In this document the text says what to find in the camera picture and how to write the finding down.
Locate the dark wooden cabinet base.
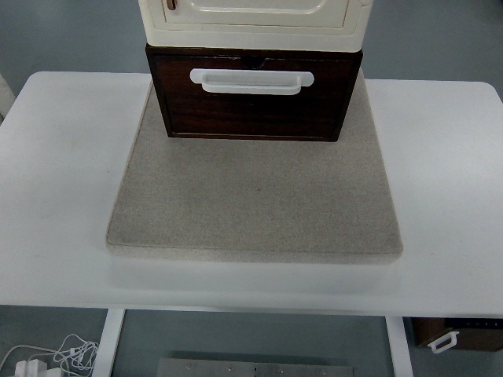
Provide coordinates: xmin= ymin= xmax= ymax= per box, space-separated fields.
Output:
xmin=144 ymin=42 xmax=363 ymax=143

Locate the cream white cabinet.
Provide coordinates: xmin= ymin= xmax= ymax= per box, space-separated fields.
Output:
xmin=138 ymin=0 xmax=373 ymax=53

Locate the beige felt mat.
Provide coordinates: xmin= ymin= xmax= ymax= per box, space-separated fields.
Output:
xmin=106 ymin=77 xmax=403 ymax=264

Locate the white right table leg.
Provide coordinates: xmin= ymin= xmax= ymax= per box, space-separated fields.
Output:
xmin=385 ymin=316 xmax=413 ymax=377

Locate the white table leg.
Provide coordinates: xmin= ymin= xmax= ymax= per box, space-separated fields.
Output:
xmin=92 ymin=309 xmax=126 ymax=377
xmin=385 ymin=316 xmax=413 ymax=377

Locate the white left table leg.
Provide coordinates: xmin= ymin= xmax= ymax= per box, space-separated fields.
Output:
xmin=92 ymin=309 xmax=126 ymax=377

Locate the brown wooden box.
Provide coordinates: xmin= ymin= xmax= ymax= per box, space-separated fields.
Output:
xmin=411 ymin=317 xmax=502 ymax=353

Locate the white power adapter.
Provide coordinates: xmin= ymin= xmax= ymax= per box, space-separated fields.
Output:
xmin=14 ymin=359 xmax=47 ymax=377

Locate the white drawer handle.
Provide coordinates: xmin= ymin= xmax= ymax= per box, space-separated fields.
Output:
xmin=189 ymin=68 xmax=314 ymax=96

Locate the white cable on floor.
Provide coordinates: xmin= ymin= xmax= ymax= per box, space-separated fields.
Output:
xmin=0 ymin=334 xmax=100 ymax=377

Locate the white handle on box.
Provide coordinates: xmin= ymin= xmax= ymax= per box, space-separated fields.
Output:
xmin=427 ymin=331 xmax=460 ymax=354

